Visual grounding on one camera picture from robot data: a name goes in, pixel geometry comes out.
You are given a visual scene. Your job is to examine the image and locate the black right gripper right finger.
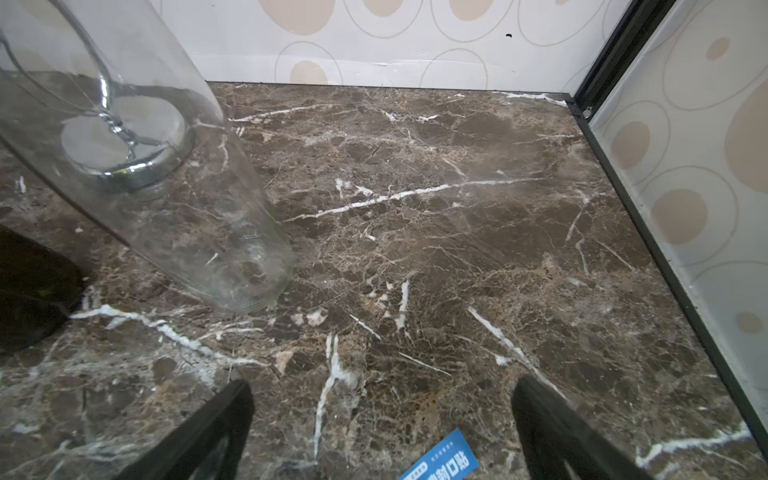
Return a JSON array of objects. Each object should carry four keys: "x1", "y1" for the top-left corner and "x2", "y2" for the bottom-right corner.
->
[{"x1": 511, "y1": 375, "x2": 651, "y2": 480}]

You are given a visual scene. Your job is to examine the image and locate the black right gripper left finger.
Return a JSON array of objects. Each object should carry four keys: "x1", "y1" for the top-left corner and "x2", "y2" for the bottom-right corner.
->
[{"x1": 117, "y1": 380, "x2": 254, "y2": 480}]

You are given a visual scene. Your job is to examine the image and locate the dark green wine bottle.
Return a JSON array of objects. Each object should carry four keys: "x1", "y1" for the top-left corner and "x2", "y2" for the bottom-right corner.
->
[{"x1": 1, "y1": 226, "x2": 85, "y2": 355}]

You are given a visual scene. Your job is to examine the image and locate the clear glass bottle cork stopper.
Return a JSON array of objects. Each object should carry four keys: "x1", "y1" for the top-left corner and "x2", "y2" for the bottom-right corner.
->
[{"x1": 1, "y1": 1, "x2": 294, "y2": 312}]

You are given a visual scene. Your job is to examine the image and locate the chrome glass rack stand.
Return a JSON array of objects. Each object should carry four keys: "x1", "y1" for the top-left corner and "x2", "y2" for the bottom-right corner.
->
[{"x1": 0, "y1": 0, "x2": 196, "y2": 193}]

